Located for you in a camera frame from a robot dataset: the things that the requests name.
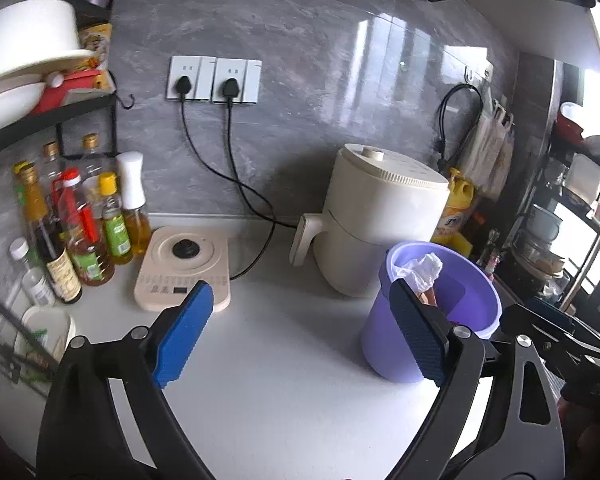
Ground purple plastic bucket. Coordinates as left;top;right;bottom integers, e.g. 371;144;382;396
361;242;502;384

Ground white tissue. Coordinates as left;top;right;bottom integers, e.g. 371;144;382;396
392;252;443;295

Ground black metal kitchen rack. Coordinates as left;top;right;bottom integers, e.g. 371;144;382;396
0;0;128;384

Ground cream induction cooker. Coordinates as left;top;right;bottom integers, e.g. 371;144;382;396
134;226;230;312

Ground yellow detergent bottle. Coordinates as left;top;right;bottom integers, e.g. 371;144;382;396
431;168;475;245

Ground red cap oil bottle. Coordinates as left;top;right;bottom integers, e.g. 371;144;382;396
53;167;114;286

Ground green label yellow cap bottle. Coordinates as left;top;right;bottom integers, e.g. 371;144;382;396
98;171;133;266

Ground dish rack with pots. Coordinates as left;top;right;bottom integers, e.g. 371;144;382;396
498;102;600;310

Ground white tray with green packet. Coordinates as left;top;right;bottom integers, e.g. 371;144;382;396
15;307;76;380

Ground dark soy sauce bottle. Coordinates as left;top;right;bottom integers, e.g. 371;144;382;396
17;162;82;304

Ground cream air fryer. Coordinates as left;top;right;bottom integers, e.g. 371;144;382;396
289;143;450;298

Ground small white cap jar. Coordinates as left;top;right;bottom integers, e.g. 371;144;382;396
9;236;55;308

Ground hanging cloth bags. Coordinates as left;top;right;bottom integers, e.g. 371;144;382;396
458;100;515;202

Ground white oil spray bottle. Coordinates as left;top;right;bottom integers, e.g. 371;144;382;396
116;151;151;255

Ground gold cap clear bottle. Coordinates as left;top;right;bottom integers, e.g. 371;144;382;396
79;133;111;195

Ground red lid container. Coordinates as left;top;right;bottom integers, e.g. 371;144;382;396
32;70;102;114

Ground cream plate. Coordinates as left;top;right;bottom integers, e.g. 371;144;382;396
0;82;45;130

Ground snack bag on shelf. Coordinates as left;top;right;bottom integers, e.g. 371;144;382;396
76;23;112;70

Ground large cream bowl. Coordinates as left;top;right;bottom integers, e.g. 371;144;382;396
0;0;93;80

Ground black hanging cable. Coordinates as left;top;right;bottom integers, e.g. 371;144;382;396
435;83;486;174

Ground black power cable left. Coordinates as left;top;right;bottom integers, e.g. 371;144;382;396
173;77;299;231

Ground black power cable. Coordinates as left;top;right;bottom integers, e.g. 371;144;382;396
173;77;299;231
222;79;278;281

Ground black power cable right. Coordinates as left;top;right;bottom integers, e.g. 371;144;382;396
222;79;278;281

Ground white wall socket left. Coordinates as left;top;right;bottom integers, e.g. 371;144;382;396
166;55;216;101

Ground white wall socket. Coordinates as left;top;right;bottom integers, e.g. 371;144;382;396
166;55;216;101
211;58;263;104

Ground white wall socket right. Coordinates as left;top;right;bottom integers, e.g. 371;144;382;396
211;58;263;104

